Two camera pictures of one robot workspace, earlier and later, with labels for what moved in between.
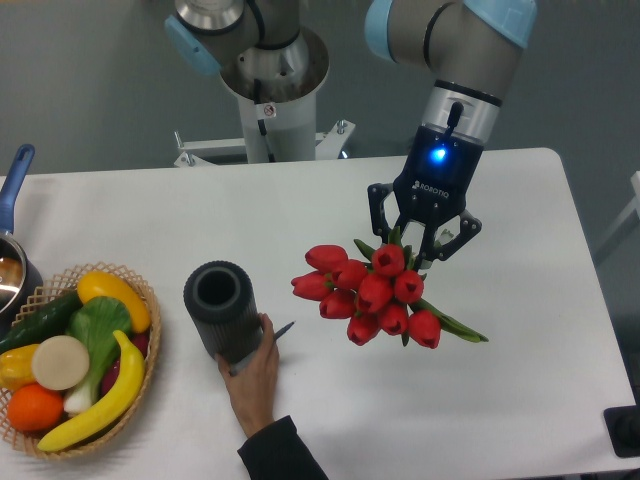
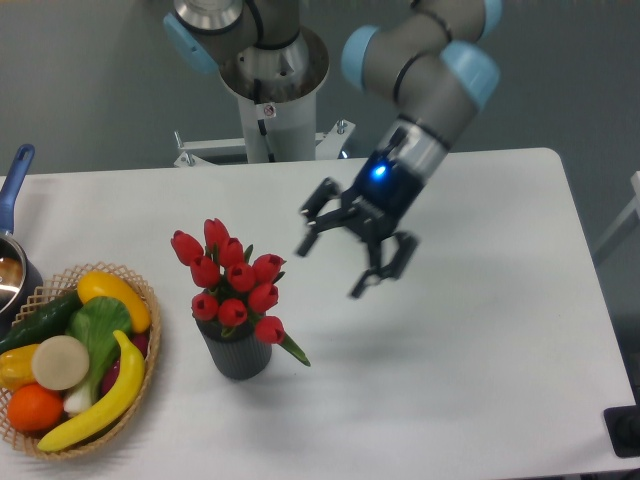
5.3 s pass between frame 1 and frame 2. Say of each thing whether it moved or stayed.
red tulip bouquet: moved
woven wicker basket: stayed
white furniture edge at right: stayed
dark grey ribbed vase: moved
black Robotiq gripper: moved
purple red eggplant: stayed
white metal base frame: stayed
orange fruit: stayed
